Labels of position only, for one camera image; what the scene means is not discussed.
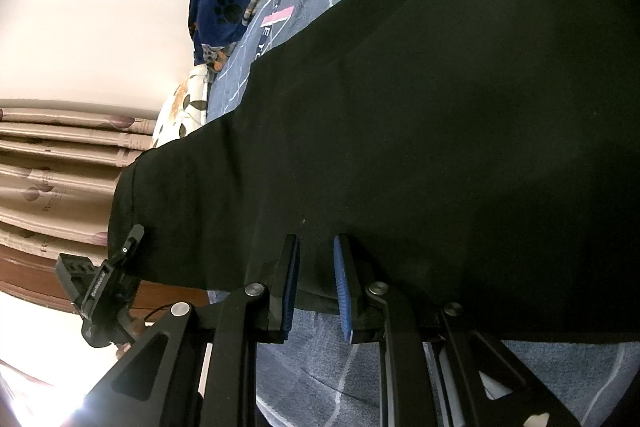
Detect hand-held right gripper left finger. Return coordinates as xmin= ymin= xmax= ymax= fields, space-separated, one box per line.
xmin=82 ymin=233 xmax=301 ymax=427

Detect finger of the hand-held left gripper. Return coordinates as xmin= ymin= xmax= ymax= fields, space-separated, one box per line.
xmin=116 ymin=224 xmax=147 ymax=269

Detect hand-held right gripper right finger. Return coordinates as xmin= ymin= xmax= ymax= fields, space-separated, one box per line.
xmin=333 ymin=233 xmax=582 ymax=427

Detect black pants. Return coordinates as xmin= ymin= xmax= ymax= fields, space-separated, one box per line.
xmin=107 ymin=0 xmax=640 ymax=345

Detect blue checked bed sheet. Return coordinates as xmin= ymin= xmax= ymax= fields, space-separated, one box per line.
xmin=205 ymin=0 xmax=640 ymax=427

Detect beige patterned curtain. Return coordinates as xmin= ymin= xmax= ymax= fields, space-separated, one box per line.
xmin=0 ymin=107 xmax=158 ymax=253

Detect floral white orange pillow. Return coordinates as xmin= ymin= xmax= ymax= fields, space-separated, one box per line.
xmin=150 ymin=64 xmax=216 ymax=152

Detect brown wooden bed frame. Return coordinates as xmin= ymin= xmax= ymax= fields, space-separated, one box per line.
xmin=0 ymin=244 xmax=211 ymax=314

